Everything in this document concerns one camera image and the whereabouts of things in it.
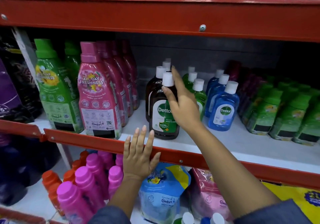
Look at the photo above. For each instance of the person's right hand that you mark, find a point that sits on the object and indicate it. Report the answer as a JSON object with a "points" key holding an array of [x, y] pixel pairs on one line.
{"points": [[186, 108]]}

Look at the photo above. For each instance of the person's left middle finger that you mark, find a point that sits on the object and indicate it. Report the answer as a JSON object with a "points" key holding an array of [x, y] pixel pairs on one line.
{"points": [[142, 138]]}

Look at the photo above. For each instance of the green fabric softener bottle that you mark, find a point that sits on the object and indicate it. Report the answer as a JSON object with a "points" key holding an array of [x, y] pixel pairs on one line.
{"points": [[56, 88], [72, 61]]}

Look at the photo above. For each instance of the blue antiseptic bottle white cap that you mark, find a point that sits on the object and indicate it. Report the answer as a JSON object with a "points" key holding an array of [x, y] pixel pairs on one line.
{"points": [[216, 88], [223, 111], [217, 74]]}

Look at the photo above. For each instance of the orange capped bottle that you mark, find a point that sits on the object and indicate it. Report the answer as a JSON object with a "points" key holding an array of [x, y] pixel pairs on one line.
{"points": [[55, 198], [83, 156], [76, 165], [68, 175], [50, 178]]}

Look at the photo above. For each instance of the person's left hand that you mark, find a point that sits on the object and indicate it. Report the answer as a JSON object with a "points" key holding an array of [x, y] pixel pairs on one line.
{"points": [[136, 163]]}

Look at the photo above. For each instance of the pink fabric softener bottle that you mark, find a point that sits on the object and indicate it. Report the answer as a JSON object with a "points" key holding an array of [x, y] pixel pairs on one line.
{"points": [[132, 63], [126, 71], [97, 96], [117, 81]]}

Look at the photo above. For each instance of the yellow detergent pack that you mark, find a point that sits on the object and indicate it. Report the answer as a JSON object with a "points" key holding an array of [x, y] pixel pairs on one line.
{"points": [[300, 196]]}

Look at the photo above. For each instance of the small white bottle cap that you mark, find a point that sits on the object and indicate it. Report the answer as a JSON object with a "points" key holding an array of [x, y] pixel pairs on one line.
{"points": [[218, 218], [188, 218]]}

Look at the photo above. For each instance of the row of green refill pouches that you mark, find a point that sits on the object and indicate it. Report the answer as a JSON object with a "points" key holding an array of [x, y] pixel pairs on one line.
{"points": [[287, 113]]}

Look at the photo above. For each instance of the black detergent bag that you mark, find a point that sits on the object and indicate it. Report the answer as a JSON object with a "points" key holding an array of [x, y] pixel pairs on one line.
{"points": [[22, 78]]}

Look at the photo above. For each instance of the person's left little finger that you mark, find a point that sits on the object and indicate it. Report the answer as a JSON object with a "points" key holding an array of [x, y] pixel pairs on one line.
{"points": [[127, 146]]}

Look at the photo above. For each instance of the group of pink capped bottles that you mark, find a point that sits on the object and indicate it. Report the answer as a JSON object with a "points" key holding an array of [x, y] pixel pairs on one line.
{"points": [[85, 186]]}

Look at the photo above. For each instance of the purple detergent bag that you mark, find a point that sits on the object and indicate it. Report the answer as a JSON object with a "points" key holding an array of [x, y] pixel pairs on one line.
{"points": [[8, 98]]}

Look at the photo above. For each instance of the person's left thumb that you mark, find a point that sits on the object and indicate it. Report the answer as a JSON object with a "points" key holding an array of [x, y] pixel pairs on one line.
{"points": [[155, 158]]}

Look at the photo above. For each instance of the red shelf with white board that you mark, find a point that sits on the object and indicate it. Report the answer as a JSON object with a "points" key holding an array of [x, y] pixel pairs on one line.
{"points": [[237, 146]]}

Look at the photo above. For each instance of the row of maroon refill pouches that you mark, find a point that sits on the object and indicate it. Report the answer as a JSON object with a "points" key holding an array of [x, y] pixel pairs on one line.
{"points": [[246, 81]]}

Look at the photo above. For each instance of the brown antiseptic bottle white cap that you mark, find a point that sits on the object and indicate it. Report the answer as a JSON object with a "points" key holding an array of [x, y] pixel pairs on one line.
{"points": [[161, 121], [152, 86], [166, 65]]}

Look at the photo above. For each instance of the grey shelf upright post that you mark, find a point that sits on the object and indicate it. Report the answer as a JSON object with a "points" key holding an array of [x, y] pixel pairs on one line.
{"points": [[25, 53]]}

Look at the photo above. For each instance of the short red shelf beam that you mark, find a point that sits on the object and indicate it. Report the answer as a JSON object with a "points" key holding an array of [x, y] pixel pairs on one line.
{"points": [[17, 128]]}

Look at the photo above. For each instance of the long red metal shelf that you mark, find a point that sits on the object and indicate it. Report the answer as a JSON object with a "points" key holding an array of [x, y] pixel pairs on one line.
{"points": [[150, 13]]}

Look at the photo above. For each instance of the blue softener pouch yellow corner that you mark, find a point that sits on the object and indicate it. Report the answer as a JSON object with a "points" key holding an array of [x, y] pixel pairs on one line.
{"points": [[162, 193]]}

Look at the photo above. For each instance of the person's right forearm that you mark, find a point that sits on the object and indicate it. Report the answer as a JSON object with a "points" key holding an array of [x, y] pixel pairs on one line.
{"points": [[230, 173]]}

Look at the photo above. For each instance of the silver shelf bolt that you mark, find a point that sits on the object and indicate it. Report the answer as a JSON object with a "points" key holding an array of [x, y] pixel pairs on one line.
{"points": [[202, 28], [3, 16]]}

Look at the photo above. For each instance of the person's left forearm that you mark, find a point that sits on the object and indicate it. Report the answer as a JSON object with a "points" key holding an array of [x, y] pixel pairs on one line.
{"points": [[122, 193]]}

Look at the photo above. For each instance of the dark blue bottles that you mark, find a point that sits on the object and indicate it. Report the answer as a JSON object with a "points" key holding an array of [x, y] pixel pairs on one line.
{"points": [[22, 166]]}

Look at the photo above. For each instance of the person's right thumb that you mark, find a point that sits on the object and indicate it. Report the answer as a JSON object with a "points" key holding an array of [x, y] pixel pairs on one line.
{"points": [[168, 96]]}

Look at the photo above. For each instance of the red floor-level shelf beam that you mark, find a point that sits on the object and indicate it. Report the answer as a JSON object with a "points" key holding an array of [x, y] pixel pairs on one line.
{"points": [[22, 217]]}

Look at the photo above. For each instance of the green antiseptic bottle white cap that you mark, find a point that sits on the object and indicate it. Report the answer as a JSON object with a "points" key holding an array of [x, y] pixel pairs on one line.
{"points": [[201, 96], [190, 70], [191, 79]]}

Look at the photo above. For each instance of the pink softener pouch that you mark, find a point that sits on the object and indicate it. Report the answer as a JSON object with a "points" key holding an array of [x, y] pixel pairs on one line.
{"points": [[207, 193]]}

